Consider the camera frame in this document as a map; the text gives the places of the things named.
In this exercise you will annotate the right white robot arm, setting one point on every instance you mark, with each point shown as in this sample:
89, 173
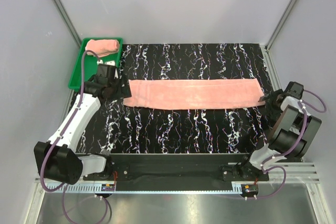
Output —
293, 131

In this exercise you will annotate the green plastic tray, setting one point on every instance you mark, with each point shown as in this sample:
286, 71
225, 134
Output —
90, 62

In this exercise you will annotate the white slotted cable duct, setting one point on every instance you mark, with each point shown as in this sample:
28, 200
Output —
91, 188

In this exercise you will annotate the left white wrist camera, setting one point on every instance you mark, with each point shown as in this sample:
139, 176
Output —
110, 63

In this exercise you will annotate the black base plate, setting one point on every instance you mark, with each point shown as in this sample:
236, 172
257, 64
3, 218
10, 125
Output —
178, 172

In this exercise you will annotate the black marble pattern mat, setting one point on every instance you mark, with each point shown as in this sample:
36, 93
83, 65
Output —
116, 128

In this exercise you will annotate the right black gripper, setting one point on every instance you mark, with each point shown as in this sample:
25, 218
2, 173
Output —
268, 98

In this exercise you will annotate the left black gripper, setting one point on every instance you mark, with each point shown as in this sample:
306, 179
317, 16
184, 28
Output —
123, 92

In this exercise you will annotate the aluminium frame rail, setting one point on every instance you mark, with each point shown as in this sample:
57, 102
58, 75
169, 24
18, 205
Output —
300, 172

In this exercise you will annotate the pink striped towel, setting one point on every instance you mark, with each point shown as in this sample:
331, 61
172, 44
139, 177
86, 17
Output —
103, 47

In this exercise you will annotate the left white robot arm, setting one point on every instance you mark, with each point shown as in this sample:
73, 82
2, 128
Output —
56, 159

